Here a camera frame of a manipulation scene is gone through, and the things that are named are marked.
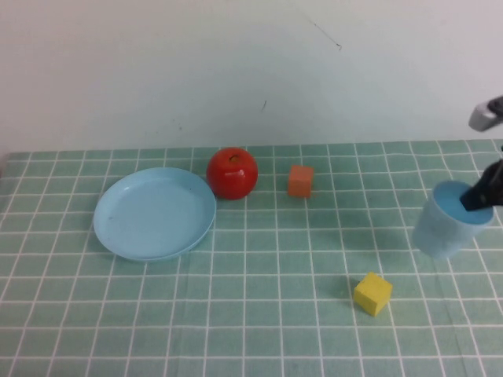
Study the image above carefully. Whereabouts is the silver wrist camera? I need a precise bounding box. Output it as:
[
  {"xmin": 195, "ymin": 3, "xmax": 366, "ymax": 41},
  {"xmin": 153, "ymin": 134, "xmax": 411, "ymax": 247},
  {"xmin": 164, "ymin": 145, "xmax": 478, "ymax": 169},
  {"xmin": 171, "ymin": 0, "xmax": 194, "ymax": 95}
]
[{"xmin": 468, "ymin": 94, "xmax": 503, "ymax": 132}]

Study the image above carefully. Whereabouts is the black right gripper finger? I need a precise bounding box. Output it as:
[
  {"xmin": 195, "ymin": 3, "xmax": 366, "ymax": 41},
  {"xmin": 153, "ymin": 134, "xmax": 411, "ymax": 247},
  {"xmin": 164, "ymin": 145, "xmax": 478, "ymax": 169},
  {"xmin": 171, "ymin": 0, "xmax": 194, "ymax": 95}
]
[{"xmin": 460, "ymin": 156, "xmax": 503, "ymax": 212}]

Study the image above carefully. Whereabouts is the yellow foam cube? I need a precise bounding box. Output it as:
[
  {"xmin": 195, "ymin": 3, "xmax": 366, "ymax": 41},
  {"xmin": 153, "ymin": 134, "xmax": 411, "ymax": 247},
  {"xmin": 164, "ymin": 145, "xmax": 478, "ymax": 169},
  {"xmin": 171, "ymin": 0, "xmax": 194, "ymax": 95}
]
[{"xmin": 353, "ymin": 271, "xmax": 394, "ymax": 317}]

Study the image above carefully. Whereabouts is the light blue plastic cup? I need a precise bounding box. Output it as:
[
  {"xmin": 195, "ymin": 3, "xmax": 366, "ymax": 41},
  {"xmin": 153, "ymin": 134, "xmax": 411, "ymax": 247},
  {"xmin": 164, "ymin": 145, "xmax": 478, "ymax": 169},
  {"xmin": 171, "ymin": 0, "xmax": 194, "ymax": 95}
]
[{"xmin": 412, "ymin": 180, "xmax": 495, "ymax": 261}]

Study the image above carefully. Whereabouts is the green checked tablecloth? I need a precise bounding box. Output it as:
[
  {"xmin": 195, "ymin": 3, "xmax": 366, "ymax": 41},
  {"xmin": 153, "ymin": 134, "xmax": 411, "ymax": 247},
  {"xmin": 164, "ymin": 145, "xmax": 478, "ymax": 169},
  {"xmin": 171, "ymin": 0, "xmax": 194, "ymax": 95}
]
[{"xmin": 0, "ymin": 140, "xmax": 503, "ymax": 377}]

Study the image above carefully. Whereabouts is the light blue plastic plate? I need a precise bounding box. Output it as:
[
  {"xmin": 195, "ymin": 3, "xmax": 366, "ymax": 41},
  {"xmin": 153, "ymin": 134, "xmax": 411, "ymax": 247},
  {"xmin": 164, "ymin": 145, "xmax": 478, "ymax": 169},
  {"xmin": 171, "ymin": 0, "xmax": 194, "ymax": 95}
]
[{"xmin": 93, "ymin": 167, "xmax": 218, "ymax": 263}]

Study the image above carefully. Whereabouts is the red toy apple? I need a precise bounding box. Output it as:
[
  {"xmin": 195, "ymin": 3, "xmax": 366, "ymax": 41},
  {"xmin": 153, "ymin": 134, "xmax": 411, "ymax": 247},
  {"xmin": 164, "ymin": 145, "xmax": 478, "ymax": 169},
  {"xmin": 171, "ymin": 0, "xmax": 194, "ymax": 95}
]
[{"xmin": 206, "ymin": 147, "xmax": 259, "ymax": 201}]

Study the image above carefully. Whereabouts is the orange foam cube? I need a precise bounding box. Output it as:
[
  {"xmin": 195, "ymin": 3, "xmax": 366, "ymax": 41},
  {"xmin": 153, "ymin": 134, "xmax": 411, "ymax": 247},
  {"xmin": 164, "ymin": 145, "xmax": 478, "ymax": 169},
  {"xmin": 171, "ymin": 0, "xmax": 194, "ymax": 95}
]
[{"xmin": 287, "ymin": 164, "xmax": 315, "ymax": 198}]

